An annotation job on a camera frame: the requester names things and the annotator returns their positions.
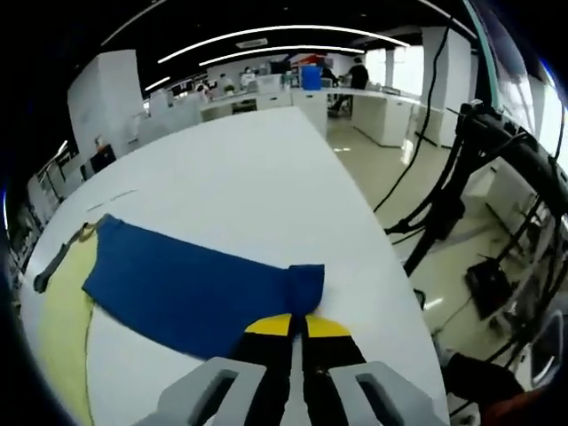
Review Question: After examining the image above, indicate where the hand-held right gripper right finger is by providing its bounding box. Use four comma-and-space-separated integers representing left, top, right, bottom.
301, 315, 450, 426

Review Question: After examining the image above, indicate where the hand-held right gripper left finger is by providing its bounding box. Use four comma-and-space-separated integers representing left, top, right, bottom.
141, 312, 295, 426

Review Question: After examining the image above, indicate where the yellow-green blue grey garment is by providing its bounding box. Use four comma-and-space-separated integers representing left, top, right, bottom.
33, 213, 327, 426

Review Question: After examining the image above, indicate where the black floor box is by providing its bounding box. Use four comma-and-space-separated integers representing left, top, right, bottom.
464, 256, 515, 320

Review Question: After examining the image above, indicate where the black equipment stand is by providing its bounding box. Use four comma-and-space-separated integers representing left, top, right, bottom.
383, 100, 568, 387

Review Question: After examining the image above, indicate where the white lab counter cabinet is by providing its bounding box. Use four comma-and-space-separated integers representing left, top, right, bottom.
292, 86, 422, 148

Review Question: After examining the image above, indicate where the black low cabinet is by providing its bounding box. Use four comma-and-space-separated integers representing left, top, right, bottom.
90, 146, 118, 175

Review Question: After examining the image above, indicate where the blue plastic container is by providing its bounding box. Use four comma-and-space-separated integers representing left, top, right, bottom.
300, 66, 323, 91

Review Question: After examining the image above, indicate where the white square column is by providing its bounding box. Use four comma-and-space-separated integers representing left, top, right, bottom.
66, 49, 146, 157

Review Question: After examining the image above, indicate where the long ceiling light strip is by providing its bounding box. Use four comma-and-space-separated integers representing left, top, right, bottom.
199, 44, 370, 68
158, 24, 410, 64

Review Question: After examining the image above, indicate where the hanging black cable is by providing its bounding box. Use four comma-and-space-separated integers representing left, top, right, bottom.
372, 15, 454, 213

